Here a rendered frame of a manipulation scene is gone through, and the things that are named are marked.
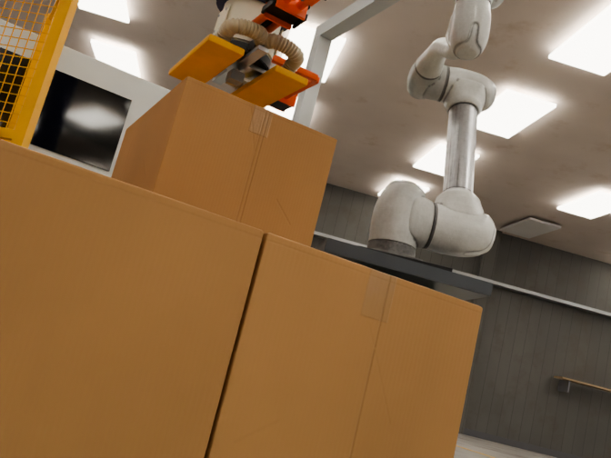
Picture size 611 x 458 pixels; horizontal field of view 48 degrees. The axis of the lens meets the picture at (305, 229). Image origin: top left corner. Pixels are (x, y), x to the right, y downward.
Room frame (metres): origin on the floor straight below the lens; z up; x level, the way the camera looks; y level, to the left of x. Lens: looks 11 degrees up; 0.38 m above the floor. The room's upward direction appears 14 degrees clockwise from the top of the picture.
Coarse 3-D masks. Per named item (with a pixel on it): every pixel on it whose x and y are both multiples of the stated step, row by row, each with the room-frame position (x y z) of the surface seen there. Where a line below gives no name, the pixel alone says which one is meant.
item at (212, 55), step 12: (216, 36) 1.60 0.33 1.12; (204, 48) 1.65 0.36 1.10; (216, 48) 1.63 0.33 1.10; (228, 48) 1.62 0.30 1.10; (240, 48) 1.63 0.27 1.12; (180, 60) 1.80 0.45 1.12; (192, 60) 1.75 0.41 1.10; (204, 60) 1.73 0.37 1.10; (216, 60) 1.71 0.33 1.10; (228, 60) 1.69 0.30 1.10; (180, 72) 1.85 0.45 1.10; (192, 72) 1.83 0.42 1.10; (204, 72) 1.81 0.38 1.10; (216, 72) 1.79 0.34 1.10
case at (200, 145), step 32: (192, 96) 1.46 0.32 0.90; (224, 96) 1.49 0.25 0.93; (128, 128) 1.96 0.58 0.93; (160, 128) 1.56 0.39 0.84; (192, 128) 1.47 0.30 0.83; (224, 128) 1.50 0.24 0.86; (256, 128) 1.54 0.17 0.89; (288, 128) 1.57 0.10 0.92; (128, 160) 1.81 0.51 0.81; (160, 160) 1.47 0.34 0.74; (192, 160) 1.48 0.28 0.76; (224, 160) 1.51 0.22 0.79; (256, 160) 1.54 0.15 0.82; (288, 160) 1.58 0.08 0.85; (320, 160) 1.61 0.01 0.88; (160, 192) 1.46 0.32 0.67; (192, 192) 1.49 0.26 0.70; (224, 192) 1.52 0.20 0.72; (256, 192) 1.55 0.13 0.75; (288, 192) 1.59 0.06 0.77; (320, 192) 1.62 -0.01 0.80; (256, 224) 1.56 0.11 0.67; (288, 224) 1.59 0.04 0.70
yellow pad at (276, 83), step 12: (276, 72) 1.69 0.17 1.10; (288, 72) 1.70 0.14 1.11; (252, 84) 1.81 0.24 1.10; (264, 84) 1.79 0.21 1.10; (276, 84) 1.76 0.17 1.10; (288, 84) 1.74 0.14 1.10; (300, 84) 1.72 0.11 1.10; (240, 96) 1.93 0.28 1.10; (252, 96) 1.90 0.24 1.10; (264, 96) 1.88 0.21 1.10; (276, 96) 1.85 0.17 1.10
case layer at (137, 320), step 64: (0, 192) 0.77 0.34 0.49; (64, 192) 0.79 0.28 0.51; (128, 192) 0.83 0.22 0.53; (0, 256) 0.78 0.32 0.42; (64, 256) 0.80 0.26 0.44; (128, 256) 0.84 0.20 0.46; (192, 256) 0.87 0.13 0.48; (256, 256) 0.91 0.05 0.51; (320, 256) 0.95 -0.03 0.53; (0, 320) 0.79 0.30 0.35; (64, 320) 0.81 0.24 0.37; (128, 320) 0.85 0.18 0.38; (192, 320) 0.88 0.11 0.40; (256, 320) 0.92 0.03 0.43; (320, 320) 0.96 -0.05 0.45; (384, 320) 1.01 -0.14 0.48; (448, 320) 1.06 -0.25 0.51; (0, 384) 0.79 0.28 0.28; (64, 384) 0.82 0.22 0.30; (128, 384) 0.86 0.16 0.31; (192, 384) 0.89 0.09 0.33; (256, 384) 0.93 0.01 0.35; (320, 384) 0.97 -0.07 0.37; (384, 384) 1.02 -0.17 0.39; (448, 384) 1.07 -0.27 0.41; (0, 448) 0.80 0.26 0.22; (64, 448) 0.83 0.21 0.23; (128, 448) 0.87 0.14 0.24; (192, 448) 0.90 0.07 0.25; (256, 448) 0.94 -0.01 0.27; (320, 448) 0.98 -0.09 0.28; (384, 448) 1.03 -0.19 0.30; (448, 448) 1.08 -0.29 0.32
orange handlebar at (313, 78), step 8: (288, 0) 1.53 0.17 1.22; (304, 0) 1.50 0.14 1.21; (312, 0) 1.49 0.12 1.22; (304, 8) 1.55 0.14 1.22; (256, 16) 1.68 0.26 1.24; (272, 24) 1.68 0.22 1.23; (280, 64) 1.90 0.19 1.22; (296, 72) 1.93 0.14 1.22; (304, 72) 1.93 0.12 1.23; (312, 72) 1.94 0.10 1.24; (312, 80) 1.96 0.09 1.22; (304, 88) 2.03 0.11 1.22; (288, 96) 2.13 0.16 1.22
